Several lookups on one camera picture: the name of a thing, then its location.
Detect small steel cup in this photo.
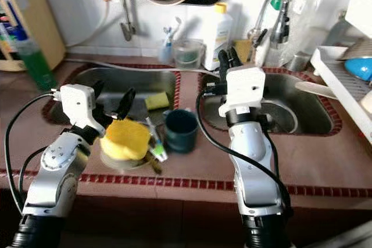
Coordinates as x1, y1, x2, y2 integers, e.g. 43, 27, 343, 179
288, 52, 312, 73

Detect clear toothbrush cup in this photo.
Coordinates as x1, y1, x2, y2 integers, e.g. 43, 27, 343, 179
157, 42, 178, 64

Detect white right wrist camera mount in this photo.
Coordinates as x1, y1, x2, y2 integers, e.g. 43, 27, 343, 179
218, 66, 267, 118

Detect mustard sponge block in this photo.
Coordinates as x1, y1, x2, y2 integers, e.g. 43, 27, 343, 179
232, 39, 253, 63

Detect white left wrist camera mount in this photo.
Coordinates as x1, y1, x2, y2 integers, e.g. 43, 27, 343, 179
52, 84, 106, 132

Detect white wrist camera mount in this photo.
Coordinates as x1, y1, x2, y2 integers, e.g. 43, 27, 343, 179
52, 84, 106, 132
218, 66, 267, 118

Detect white dish rack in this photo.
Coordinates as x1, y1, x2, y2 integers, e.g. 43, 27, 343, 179
311, 45, 372, 144

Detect white cutlery holder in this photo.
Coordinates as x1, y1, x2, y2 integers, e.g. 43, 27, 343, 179
346, 0, 372, 39

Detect yellow dish sponge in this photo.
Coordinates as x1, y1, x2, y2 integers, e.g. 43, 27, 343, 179
144, 92, 170, 110

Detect yellow plastic bowl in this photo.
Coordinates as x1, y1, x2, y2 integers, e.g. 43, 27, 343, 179
100, 119, 151, 161

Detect chrome pull-out sprayer faucet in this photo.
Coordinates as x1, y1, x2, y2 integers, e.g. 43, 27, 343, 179
247, 0, 297, 48

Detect clear plastic bag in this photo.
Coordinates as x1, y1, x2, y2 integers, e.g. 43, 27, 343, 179
282, 0, 346, 71

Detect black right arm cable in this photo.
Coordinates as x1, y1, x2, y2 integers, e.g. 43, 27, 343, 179
196, 85, 294, 214

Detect blue white toothbrush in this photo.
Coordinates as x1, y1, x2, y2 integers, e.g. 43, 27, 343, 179
162, 19, 182, 46

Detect steel sink basin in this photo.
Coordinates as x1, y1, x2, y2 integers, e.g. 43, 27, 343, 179
55, 67, 181, 122
201, 69, 341, 135

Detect white detergent bottle yellow cap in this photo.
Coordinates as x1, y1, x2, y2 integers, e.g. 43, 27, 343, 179
202, 3, 233, 71

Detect blue bowl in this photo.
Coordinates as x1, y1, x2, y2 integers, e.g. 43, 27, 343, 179
344, 56, 372, 83

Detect thin white filter tube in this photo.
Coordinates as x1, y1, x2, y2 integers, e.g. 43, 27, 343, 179
65, 0, 108, 48

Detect small steel bowl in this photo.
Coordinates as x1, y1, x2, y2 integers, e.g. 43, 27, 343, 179
102, 154, 155, 172

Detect green dish soap bottle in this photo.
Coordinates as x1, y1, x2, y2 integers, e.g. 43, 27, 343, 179
15, 27, 57, 91

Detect white drain hose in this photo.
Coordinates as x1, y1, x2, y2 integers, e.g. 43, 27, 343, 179
64, 57, 221, 78

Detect dark teal mug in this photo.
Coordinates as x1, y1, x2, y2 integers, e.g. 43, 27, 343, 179
163, 109, 200, 154

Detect white green plastic tongs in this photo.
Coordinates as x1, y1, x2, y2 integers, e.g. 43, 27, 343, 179
142, 117, 168, 161

